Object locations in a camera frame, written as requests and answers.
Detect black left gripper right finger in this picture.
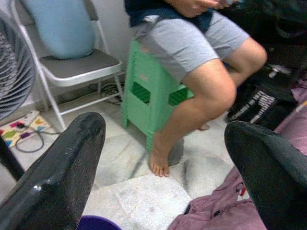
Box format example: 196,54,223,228
224,120,307,230

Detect black pole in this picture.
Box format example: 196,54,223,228
0,136,25,181

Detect person in grey shorts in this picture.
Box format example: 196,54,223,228
124,0,268,178

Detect white grey folding chair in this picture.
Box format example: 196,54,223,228
11,0,124,131

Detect dark looped floor cable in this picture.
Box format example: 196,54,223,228
15,124,60,154

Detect person's bare hand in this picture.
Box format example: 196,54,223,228
176,0,216,19

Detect light blue cushion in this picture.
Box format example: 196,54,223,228
24,0,96,60

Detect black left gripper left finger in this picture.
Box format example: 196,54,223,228
0,112,106,230

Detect black bag white lettering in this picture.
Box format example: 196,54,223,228
226,59,303,131

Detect black bag heap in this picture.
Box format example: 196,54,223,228
215,0,307,71

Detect pink cartoon mouse blanket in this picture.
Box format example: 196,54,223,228
167,79,307,230

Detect grey standing fan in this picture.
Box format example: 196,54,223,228
0,9,36,122

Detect green plastic stool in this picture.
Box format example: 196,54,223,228
121,39,195,154

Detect tangled dark cables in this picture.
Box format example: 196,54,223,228
100,82,124,105

